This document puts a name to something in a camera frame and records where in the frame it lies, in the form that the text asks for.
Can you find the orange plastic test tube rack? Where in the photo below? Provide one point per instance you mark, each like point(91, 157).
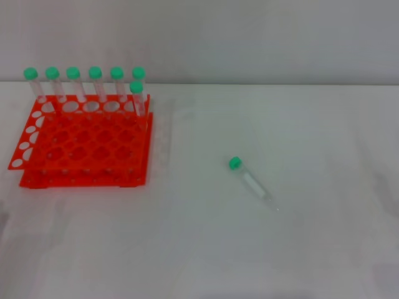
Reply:
point(93, 146)

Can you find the clear tube with green cap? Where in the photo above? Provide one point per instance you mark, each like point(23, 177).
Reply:
point(138, 72)
point(117, 73)
point(52, 73)
point(234, 163)
point(73, 73)
point(30, 73)
point(95, 72)
point(136, 87)

